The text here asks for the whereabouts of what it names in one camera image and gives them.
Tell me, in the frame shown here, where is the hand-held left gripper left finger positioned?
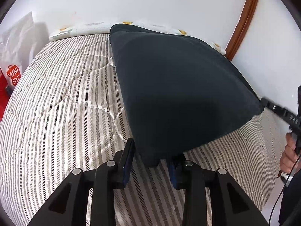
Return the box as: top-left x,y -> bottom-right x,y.
28,138 -> 136,226

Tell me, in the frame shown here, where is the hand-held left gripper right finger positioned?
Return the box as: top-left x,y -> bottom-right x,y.
168,155 -> 270,226

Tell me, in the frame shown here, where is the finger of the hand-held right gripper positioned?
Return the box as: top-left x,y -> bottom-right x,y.
260,97 -> 287,118

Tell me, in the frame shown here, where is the black sweater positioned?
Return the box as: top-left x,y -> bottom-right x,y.
109,23 -> 263,168

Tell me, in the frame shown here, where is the person's right hand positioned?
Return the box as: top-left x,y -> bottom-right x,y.
280,133 -> 301,175

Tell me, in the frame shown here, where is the striped beige bed blanket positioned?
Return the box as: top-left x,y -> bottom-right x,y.
0,33 -> 291,226

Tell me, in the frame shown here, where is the white patterned pillow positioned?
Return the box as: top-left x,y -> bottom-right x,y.
49,21 -> 227,55

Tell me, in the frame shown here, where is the white shopping bag red label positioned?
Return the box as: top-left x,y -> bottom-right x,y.
0,11 -> 36,88

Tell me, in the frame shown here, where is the black cable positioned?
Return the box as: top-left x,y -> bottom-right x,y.
268,155 -> 301,226

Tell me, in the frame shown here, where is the brown wooden door frame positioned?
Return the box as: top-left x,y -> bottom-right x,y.
225,0 -> 262,62

